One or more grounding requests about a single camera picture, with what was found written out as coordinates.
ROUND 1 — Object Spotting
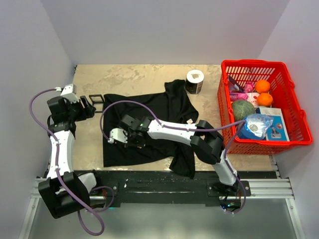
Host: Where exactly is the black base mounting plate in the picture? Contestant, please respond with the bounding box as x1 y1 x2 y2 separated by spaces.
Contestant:
90 171 251 208

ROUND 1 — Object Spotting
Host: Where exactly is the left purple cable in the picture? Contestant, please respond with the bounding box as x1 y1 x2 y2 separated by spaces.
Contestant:
28 88 116 236

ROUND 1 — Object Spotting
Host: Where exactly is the lower orange fruit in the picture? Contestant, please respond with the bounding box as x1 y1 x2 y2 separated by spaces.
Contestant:
257 93 273 107

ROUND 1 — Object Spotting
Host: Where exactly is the green melon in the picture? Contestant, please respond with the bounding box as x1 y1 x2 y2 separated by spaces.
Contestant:
231 100 256 121

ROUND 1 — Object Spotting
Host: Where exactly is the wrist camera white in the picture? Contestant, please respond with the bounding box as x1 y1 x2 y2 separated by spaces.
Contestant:
54 84 79 104
108 128 128 144

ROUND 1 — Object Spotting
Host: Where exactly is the upper orange fruit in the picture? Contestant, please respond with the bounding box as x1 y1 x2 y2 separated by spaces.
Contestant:
255 79 271 94

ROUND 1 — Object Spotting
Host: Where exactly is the aluminium rail frame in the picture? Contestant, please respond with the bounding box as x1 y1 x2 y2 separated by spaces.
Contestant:
18 159 306 239

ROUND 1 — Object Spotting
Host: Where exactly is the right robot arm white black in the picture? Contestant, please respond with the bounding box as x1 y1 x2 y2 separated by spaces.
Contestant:
110 115 240 196

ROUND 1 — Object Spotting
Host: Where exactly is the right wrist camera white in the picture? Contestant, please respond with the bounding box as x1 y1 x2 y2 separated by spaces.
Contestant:
108 128 128 144

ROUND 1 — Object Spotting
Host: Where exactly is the purple box in basket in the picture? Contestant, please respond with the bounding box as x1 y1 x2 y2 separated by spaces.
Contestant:
227 75 244 93

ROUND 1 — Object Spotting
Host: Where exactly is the black garment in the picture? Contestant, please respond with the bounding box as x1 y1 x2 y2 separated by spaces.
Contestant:
100 80 199 178

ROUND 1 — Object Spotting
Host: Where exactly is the toilet paper roll dark wrapper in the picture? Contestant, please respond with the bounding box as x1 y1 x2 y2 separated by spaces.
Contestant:
185 70 204 95

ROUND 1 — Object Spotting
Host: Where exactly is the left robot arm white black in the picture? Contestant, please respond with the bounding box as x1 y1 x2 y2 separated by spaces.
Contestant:
38 96 103 219

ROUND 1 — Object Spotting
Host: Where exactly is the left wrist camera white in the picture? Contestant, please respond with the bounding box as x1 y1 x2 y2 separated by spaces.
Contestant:
54 84 79 104

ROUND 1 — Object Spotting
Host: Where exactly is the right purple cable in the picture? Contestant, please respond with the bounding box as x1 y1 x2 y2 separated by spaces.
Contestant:
99 101 248 215

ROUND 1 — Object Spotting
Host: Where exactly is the red plastic basket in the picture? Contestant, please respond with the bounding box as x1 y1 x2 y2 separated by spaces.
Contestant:
217 59 313 155

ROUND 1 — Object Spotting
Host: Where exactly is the purple cable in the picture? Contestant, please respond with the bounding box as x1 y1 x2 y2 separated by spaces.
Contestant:
99 101 248 215
28 88 116 236

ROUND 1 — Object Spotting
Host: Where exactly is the white blue booklet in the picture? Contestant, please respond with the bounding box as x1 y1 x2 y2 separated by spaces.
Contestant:
256 107 290 141

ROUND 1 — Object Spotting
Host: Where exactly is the orange fruit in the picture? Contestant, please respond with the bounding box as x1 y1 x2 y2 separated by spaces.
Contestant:
255 79 271 94
257 93 273 107

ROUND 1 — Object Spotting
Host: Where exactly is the pink snack packet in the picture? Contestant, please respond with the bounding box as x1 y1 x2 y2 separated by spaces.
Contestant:
229 82 259 105

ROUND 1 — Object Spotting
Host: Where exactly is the black wire frame stand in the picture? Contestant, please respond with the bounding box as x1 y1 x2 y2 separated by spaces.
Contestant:
89 94 105 113

